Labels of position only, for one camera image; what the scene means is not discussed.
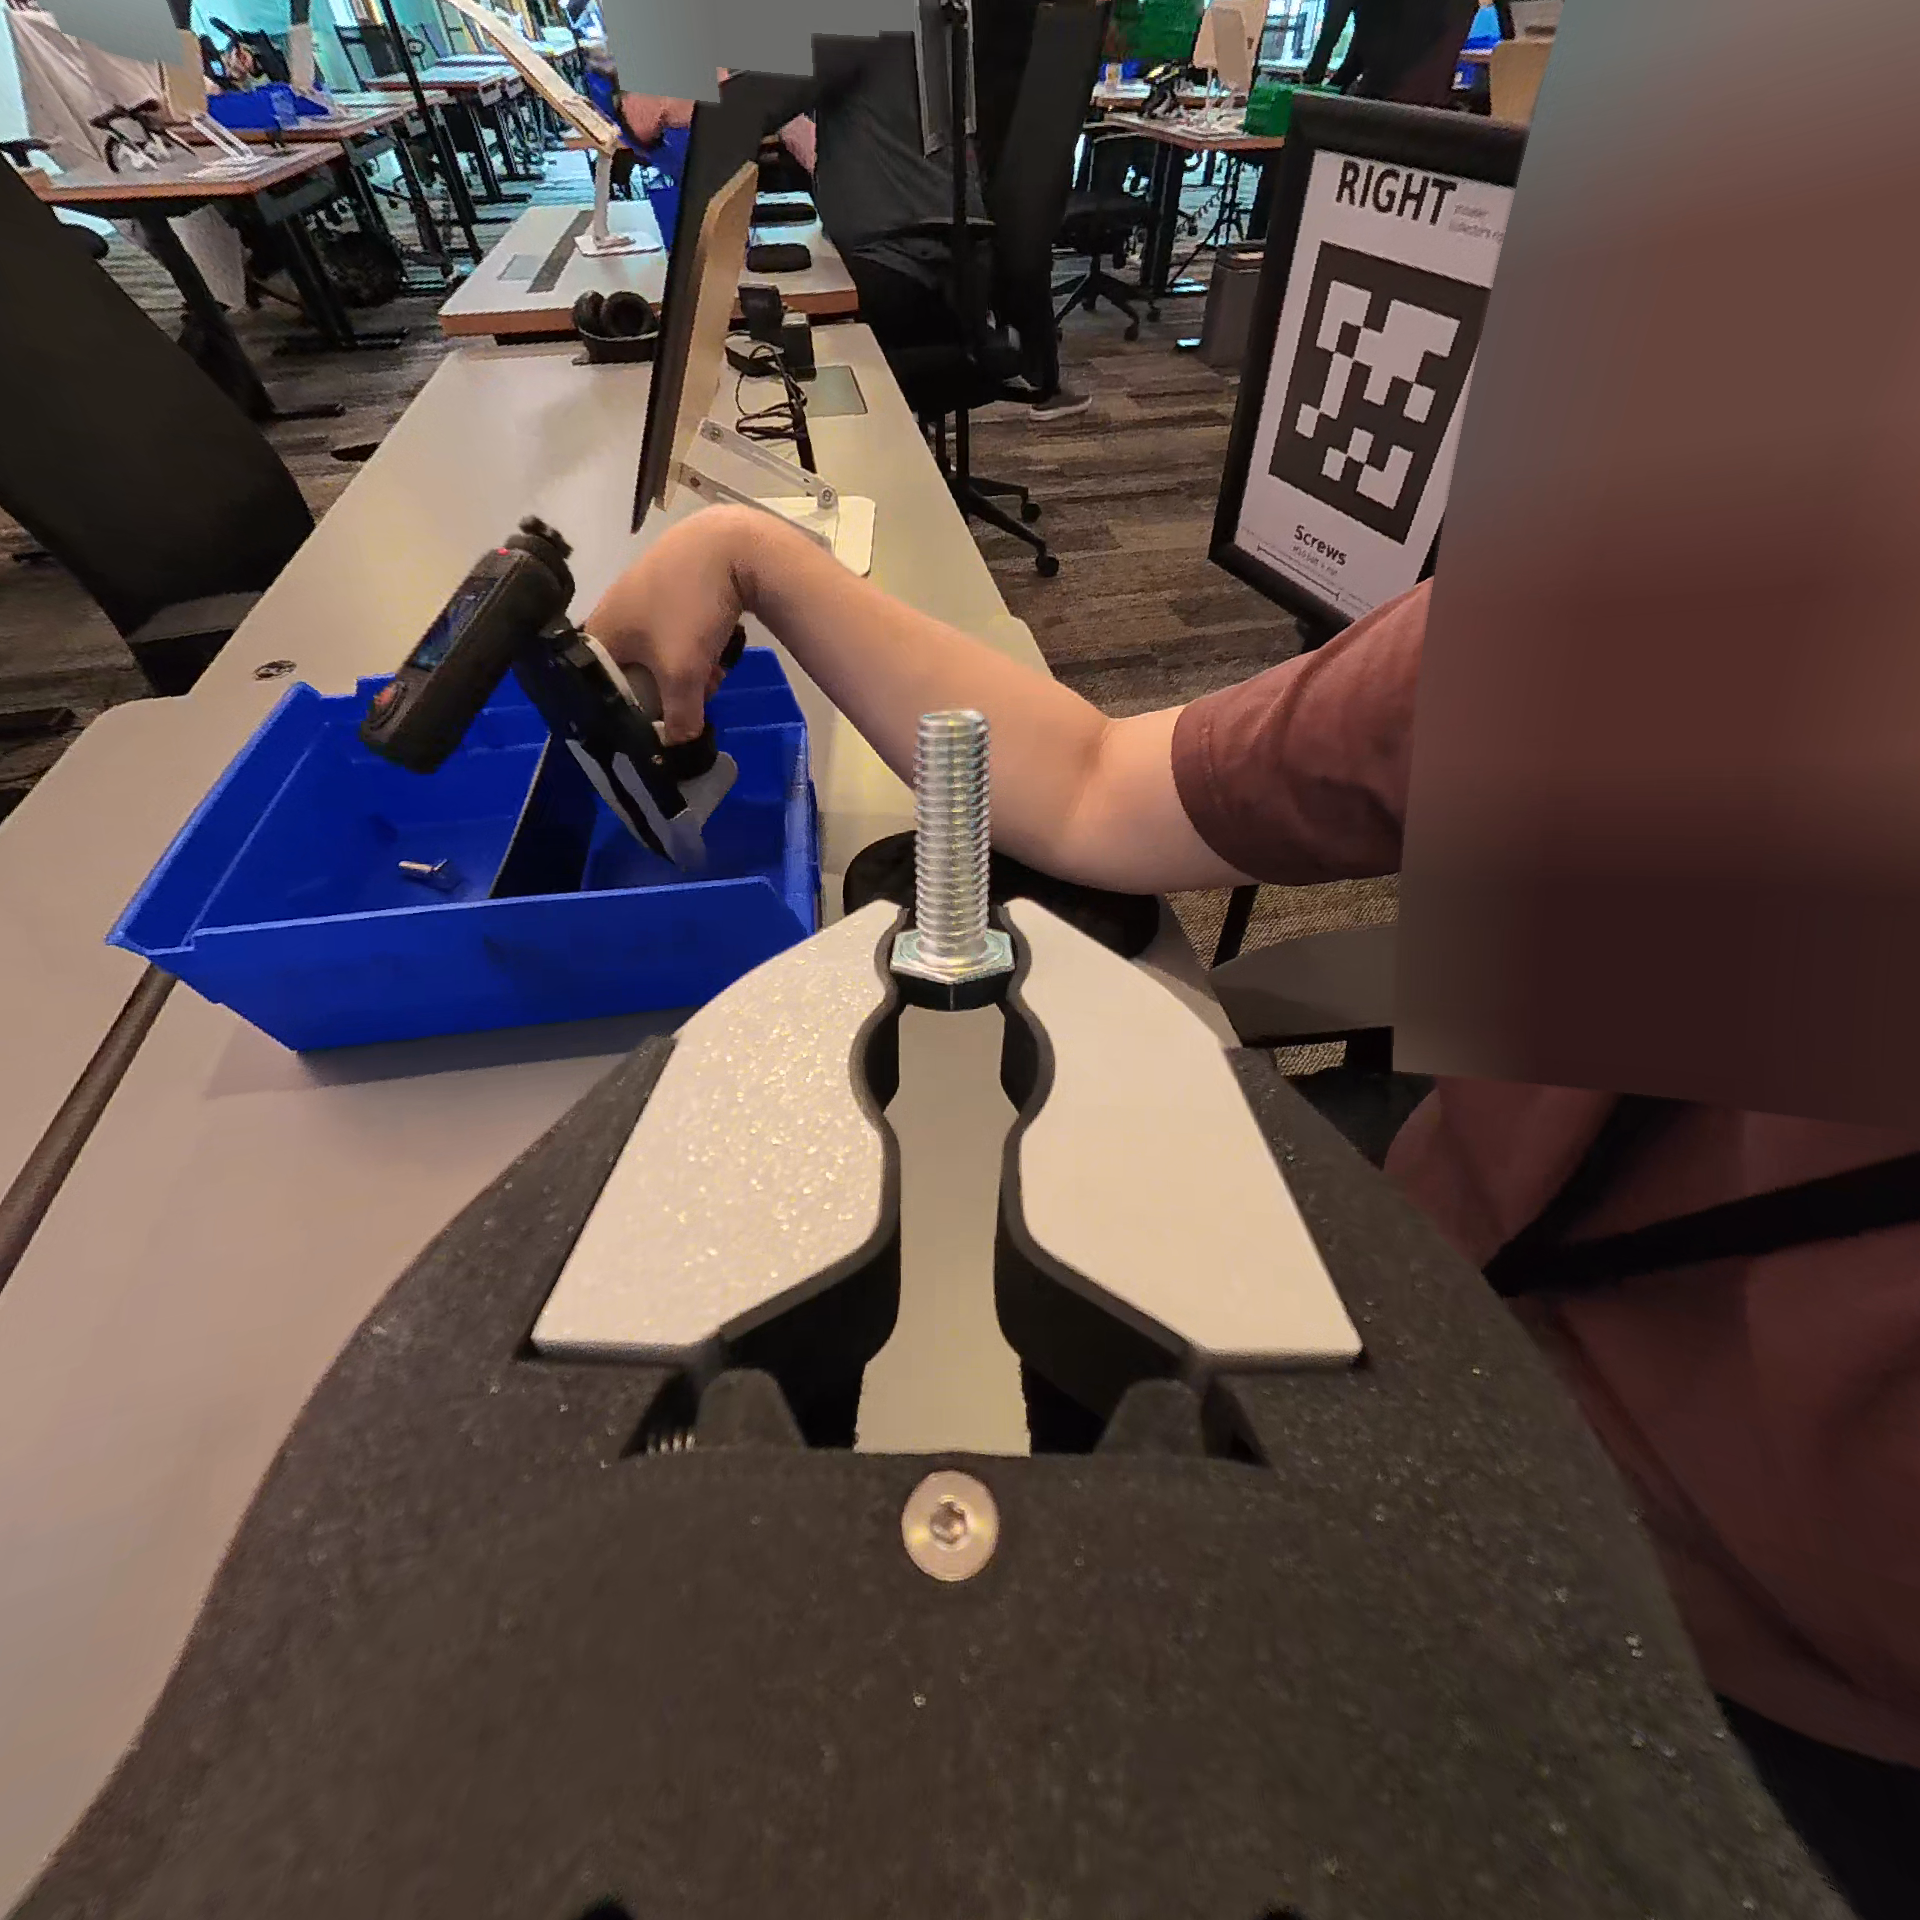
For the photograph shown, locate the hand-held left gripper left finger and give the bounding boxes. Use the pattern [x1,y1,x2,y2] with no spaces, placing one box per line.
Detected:
[527,900,905,1451]

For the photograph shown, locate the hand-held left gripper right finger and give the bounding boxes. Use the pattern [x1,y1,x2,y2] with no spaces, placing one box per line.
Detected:
[995,896,1366,1451]

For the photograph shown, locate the blue plastic parts bin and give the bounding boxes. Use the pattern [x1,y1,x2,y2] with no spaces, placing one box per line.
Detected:
[105,644,822,1056]

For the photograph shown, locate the person's right forearm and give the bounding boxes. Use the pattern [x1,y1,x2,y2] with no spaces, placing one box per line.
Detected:
[743,507,1202,896]

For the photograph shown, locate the person's right hand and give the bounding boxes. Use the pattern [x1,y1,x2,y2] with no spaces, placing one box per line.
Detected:
[583,507,769,747]

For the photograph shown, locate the dark bin divider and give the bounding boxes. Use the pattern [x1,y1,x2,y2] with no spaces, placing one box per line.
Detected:
[486,737,602,904]

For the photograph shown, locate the black office chair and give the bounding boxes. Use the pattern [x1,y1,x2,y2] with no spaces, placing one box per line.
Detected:
[0,159,319,704]

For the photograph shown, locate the black framed marker sign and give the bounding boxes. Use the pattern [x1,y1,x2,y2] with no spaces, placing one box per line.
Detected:
[1206,90,1532,635]

